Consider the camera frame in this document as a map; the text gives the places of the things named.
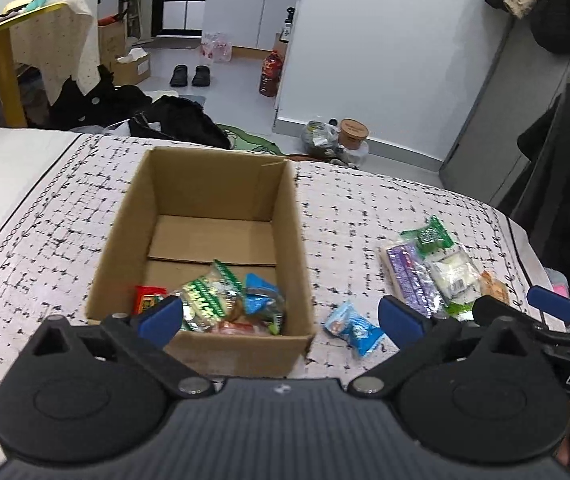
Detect orange snack packet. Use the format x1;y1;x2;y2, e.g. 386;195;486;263
480;271;509;304

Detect blue snack packet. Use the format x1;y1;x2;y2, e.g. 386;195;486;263
323;302;385;358

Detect red snack packet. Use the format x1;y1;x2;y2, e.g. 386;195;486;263
133;285;166;315

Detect white snack packet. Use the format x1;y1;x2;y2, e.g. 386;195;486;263
426;249;481;304

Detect purple snack packet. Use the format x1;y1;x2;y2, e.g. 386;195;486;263
379;242;448;318

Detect green silver snack packet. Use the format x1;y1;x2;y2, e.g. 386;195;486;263
174;260;244;333

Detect patterned bed cover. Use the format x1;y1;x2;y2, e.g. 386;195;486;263
0;132;537;479

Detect brown lidded jar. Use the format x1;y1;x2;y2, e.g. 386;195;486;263
339;118;370;151

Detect green floor rug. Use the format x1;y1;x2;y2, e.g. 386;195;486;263
218;124;284;156

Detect black bag on floor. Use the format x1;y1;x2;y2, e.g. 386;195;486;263
128;96;232;150

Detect clear bag of items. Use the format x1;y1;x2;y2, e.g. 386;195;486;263
301;119;340;160

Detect left black slipper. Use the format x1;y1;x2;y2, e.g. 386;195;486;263
170;64;189;88

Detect black slipper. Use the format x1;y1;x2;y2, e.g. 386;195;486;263
170;64;189;88
192;65;211;88

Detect right black slipper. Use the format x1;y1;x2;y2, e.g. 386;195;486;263
192;65;211;88

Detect open cardboard box with paper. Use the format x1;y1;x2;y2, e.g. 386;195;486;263
111;48;151;86

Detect red oil bottle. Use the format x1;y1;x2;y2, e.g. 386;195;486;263
259;50;284;98

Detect pink white plastic bag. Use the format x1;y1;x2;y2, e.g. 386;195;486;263
200;32;233;65

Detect cream dotted tablecloth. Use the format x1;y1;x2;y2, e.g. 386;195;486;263
0;0;99;103

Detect yellow round table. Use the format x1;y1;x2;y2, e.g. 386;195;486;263
0;2;66;128

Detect white kitchen cabinet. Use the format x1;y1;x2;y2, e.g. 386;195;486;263
202;0;300;51

